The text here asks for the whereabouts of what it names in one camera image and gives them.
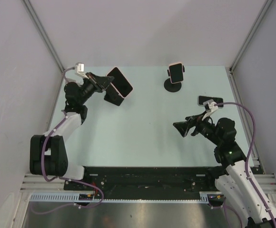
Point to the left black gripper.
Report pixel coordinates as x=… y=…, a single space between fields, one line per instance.
x=99 y=83

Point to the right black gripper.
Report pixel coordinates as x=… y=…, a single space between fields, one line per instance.
x=183 y=127

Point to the black folding phone stand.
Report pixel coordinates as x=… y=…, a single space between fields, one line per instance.
x=113 y=97

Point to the pink phone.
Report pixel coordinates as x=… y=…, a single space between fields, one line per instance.
x=120 y=83
x=176 y=71

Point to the dark blue phone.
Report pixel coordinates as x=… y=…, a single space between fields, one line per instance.
x=205 y=100

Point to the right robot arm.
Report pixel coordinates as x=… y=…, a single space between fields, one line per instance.
x=233 y=178

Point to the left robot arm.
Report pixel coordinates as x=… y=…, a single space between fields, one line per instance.
x=48 y=155

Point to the black round-base phone stand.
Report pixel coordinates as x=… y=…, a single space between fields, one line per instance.
x=172 y=87

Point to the pink phone on round stand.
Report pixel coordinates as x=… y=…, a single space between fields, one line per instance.
x=176 y=71

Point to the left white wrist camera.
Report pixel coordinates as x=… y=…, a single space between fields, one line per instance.
x=79 y=70

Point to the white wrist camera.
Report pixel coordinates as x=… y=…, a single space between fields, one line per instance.
x=79 y=70
x=209 y=110

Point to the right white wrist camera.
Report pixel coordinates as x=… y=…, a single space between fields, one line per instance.
x=209 y=110

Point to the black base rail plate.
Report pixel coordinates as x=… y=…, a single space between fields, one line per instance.
x=185 y=178

